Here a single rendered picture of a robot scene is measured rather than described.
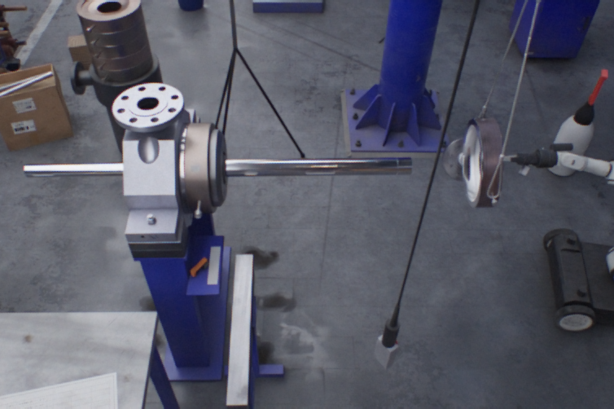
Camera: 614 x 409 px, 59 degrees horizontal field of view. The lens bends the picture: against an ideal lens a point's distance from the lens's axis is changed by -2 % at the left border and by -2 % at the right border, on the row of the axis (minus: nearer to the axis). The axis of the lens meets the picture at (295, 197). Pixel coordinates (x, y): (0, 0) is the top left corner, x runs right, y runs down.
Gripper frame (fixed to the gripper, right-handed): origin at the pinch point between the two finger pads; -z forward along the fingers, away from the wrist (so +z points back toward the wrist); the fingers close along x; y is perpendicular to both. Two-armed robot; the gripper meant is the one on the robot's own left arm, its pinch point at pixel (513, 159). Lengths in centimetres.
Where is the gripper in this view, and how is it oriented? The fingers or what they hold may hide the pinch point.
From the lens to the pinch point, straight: 276.3
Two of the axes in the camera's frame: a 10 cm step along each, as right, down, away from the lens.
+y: 0.3, 9.9, 1.1
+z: 10.0, -0.2, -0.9
